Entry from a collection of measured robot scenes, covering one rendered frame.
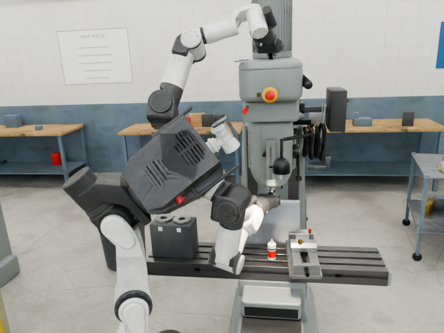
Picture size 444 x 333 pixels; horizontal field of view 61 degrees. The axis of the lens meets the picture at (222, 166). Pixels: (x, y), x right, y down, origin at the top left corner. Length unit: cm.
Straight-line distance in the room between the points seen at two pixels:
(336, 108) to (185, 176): 102
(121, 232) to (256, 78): 78
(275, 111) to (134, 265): 84
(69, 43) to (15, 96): 140
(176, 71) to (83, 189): 54
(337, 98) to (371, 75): 414
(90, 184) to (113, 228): 17
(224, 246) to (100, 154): 559
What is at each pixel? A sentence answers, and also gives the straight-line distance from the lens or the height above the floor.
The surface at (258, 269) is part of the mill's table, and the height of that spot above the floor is 89.
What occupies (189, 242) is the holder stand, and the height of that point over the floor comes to 102.
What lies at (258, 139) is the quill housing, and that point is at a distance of 170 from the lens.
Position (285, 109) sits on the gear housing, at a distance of 163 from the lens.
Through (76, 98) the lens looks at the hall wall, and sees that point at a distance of 686.
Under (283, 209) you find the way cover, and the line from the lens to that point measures 227.
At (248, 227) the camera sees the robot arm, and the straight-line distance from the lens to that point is 160.
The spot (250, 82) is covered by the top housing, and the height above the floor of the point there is 181.
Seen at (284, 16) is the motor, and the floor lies 208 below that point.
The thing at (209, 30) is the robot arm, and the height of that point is 201.
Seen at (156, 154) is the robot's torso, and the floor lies 162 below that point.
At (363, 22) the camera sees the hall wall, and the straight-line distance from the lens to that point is 607.
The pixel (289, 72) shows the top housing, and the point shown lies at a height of 184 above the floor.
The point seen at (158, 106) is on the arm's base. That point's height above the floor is 176.
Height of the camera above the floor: 193
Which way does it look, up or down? 17 degrees down
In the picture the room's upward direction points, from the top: 3 degrees counter-clockwise
